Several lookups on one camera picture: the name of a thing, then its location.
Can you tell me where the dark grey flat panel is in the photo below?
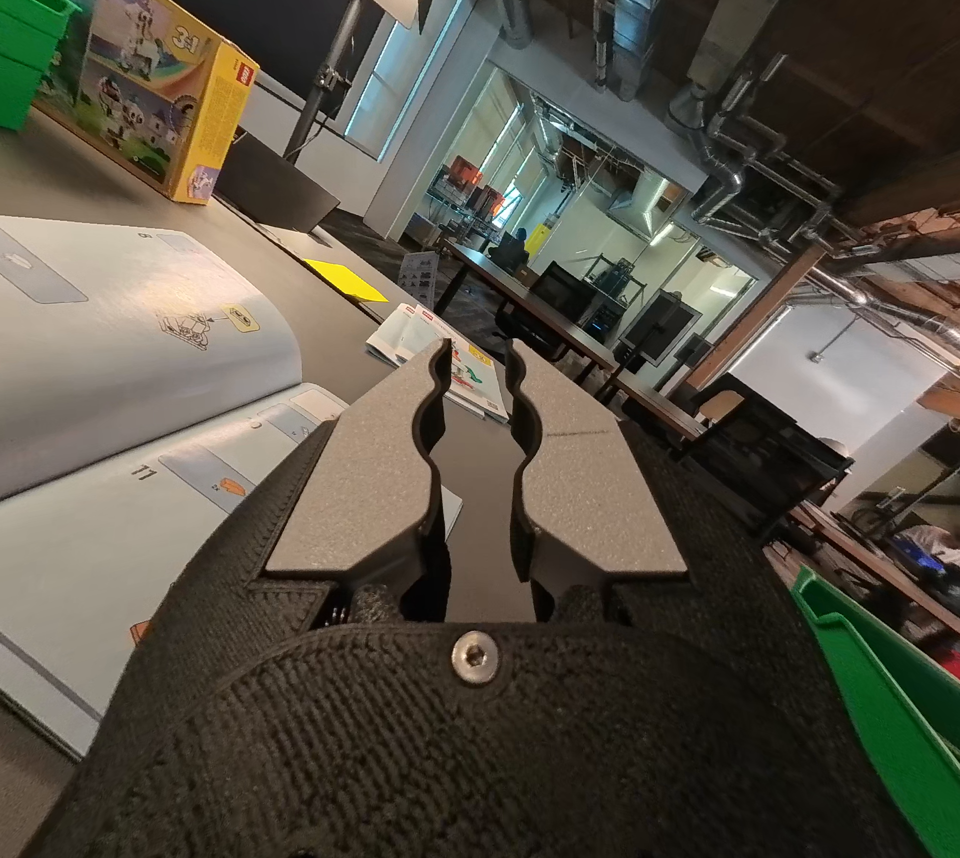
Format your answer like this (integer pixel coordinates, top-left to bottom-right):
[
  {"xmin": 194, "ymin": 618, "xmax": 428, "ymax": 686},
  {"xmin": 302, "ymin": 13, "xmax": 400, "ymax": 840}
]
[{"xmin": 213, "ymin": 131, "xmax": 341, "ymax": 234}]

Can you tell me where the white printed floor sign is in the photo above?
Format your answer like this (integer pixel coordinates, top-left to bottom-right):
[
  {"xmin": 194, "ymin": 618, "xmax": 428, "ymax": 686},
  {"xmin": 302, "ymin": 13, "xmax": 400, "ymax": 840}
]
[{"xmin": 397, "ymin": 251, "xmax": 440, "ymax": 310}]

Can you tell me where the metal storage shelf rack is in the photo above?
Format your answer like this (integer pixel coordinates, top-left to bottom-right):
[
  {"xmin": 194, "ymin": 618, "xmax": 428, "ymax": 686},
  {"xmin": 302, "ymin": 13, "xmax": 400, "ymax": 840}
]
[{"xmin": 427, "ymin": 157, "xmax": 505, "ymax": 237}]

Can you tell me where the yellow lego set box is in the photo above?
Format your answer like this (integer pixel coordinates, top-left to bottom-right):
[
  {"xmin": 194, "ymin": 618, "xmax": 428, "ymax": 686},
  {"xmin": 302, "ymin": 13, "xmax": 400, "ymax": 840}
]
[{"xmin": 7, "ymin": 0, "xmax": 260, "ymax": 203}]

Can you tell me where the metal exhaust hood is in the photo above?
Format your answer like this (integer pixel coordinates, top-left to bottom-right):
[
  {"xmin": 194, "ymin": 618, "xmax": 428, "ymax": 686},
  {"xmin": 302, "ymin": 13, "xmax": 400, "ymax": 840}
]
[{"xmin": 606, "ymin": 170, "xmax": 687, "ymax": 229}]

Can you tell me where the long wooden workbench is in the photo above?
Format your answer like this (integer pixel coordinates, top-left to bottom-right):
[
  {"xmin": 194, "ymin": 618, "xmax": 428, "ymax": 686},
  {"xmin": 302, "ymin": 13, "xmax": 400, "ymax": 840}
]
[{"xmin": 442, "ymin": 239, "xmax": 706, "ymax": 439}]

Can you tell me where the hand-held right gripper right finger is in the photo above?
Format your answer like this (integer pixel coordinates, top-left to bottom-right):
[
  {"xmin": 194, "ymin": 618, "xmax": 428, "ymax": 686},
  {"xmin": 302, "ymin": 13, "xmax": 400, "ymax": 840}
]
[{"xmin": 504, "ymin": 339, "xmax": 691, "ymax": 606}]

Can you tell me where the yellow paper sheet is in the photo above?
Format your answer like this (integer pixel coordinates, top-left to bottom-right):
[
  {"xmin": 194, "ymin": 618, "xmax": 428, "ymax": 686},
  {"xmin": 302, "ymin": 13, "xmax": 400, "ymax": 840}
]
[{"xmin": 302, "ymin": 258, "xmax": 390, "ymax": 303}]

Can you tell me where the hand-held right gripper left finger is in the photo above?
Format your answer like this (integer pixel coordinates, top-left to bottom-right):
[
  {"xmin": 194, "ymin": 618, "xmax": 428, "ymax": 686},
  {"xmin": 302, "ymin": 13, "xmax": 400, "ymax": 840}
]
[{"xmin": 264, "ymin": 338, "xmax": 455, "ymax": 608}]

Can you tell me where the black light stand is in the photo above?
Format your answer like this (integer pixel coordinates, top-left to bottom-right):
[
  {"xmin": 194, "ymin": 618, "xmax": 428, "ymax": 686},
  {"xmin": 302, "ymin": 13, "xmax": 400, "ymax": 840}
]
[{"xmin": 283, "ymin": 0, "xmax": 363, "ymax": 163}]

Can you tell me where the black equipment cart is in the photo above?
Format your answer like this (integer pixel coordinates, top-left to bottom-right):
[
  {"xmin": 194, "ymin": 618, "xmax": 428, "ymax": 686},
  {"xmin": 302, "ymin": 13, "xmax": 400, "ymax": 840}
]
[{"xmin": 686, "ymin": 393, "xmax": 854, "ymax": 537}]

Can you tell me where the small closed instruction booklet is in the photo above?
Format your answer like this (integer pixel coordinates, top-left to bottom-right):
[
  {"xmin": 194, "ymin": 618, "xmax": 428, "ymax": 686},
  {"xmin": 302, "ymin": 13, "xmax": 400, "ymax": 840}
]
[{"xmin": 365, "ymin": 303, "xmax": 511, "ymax": 423}]

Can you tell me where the open instruction booklet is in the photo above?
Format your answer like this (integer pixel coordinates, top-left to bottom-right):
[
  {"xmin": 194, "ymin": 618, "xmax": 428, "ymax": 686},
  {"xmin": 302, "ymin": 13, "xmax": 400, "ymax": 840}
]
[{"xmin": 0, "ymin": 215, "xmax": 462, "ymax": 760}]

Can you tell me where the brown wooden beam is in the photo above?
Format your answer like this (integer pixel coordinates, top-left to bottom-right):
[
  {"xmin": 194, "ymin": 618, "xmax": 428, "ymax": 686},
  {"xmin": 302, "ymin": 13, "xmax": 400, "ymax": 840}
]
[{"xmin": 684, "ymin": 245, "xmax": 826, "ymax": 390}]

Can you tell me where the grey ceiling pipe cluster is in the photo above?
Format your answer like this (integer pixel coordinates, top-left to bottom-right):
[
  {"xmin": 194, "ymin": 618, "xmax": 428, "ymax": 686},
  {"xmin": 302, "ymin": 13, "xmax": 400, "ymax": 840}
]
[{"xmin": 667, "ymin": 56, "xmax": 837, "ymax": 252}]

